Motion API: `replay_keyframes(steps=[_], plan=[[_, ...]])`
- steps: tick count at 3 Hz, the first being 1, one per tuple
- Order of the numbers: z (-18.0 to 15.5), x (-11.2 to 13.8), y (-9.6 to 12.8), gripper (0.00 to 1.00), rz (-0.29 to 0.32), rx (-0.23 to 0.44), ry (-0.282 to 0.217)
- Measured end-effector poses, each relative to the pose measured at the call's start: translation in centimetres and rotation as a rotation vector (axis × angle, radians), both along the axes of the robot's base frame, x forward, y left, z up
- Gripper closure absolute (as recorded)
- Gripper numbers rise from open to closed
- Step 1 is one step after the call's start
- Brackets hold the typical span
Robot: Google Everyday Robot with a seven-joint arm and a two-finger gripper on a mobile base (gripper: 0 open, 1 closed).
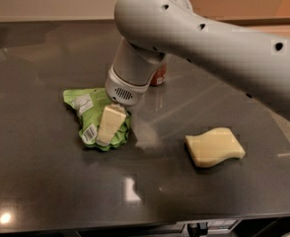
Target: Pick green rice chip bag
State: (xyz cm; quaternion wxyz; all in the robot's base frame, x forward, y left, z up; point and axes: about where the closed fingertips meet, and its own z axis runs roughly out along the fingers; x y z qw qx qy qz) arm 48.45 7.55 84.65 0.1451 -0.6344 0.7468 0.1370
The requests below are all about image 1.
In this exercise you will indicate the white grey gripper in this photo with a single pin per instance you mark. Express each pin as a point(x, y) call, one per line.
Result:
point(124, 90)

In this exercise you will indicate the green rice chip bag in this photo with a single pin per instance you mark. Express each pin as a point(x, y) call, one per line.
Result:
point(89, 105)

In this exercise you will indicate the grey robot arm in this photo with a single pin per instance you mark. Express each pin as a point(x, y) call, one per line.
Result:
point(151, 30)

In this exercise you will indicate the red soda can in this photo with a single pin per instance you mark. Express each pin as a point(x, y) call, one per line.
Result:
point(159, 76)

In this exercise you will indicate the yellow sponge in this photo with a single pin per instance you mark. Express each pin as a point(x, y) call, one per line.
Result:
point(213, 147)

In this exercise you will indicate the dark equipment under table edge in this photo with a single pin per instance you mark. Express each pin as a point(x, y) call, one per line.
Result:
point(265, 227)

